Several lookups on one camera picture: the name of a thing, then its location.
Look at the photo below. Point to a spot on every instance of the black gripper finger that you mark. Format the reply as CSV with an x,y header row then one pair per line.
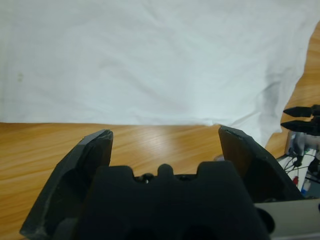
x,y
70,180

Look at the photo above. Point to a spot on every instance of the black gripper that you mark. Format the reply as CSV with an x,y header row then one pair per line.
x,y
316,120

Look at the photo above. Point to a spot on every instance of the white T-shirt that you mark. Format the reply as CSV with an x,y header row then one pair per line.
x,y
150,62

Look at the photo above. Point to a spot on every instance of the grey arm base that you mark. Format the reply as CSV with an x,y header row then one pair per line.
x,y
300,143

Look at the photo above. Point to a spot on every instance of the white and blue container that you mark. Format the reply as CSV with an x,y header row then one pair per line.
x,y
306,187

